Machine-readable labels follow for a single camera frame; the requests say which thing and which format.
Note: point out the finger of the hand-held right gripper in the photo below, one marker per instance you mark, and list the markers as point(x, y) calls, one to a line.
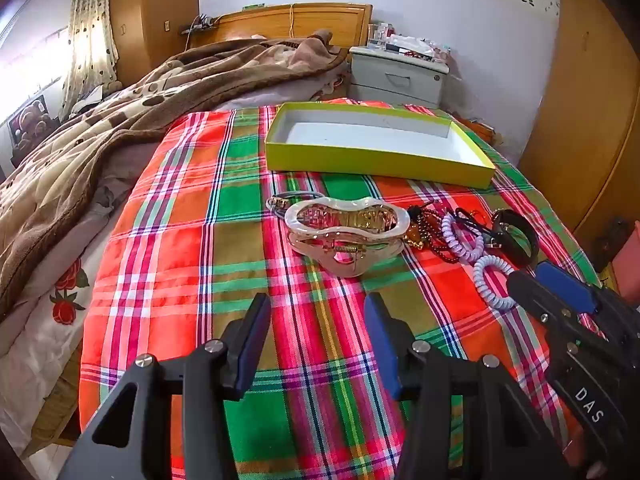
point(565, 287)
point(532, 295)

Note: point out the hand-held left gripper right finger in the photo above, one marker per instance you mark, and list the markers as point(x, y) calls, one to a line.
point(382, 345)

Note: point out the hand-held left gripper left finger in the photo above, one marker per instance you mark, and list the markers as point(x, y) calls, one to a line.
point(252, 342)

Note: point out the black wristband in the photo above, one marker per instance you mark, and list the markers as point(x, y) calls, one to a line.
point(525, 241)

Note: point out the cream hair claw clip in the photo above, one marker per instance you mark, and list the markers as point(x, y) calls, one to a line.
point(300, 215)

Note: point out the yellow-green cardboard box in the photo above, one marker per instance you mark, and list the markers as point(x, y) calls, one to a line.
point(350, 157)

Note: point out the pink object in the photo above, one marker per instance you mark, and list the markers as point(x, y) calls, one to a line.
point(627, 260)

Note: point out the plaid cloth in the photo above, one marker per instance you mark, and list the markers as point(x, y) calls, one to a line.
point(200, 260)

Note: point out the orange cardboard box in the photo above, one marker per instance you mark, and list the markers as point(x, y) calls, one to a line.
point(480, 127)

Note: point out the wooden cabinet panel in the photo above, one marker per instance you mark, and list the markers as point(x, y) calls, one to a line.
point(575, 110)

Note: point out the floral bed sheet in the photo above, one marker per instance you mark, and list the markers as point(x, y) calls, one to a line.
point(50, 330)

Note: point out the grey nightstand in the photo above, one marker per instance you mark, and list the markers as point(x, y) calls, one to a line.
point(400, 80)

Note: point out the brown patterned blanket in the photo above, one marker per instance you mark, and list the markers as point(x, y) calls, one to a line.
point(100, 135)

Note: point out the pile of nightstand clutter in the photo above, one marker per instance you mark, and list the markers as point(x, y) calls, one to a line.
point(405, 42)

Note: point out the teddy bear cushion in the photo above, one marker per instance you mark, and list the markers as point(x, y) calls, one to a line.
point(27, 122)

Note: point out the wooden headboard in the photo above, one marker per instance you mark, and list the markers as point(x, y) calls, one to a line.
point(325, 20)

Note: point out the dotted curtain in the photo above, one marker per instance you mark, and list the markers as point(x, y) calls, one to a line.
point(90, 35)

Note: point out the tall wooden wardrobe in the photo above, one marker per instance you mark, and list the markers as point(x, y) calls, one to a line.
point(150, 10)

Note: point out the wooden bed frame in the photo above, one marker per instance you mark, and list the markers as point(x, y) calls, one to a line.
point(55, 410)

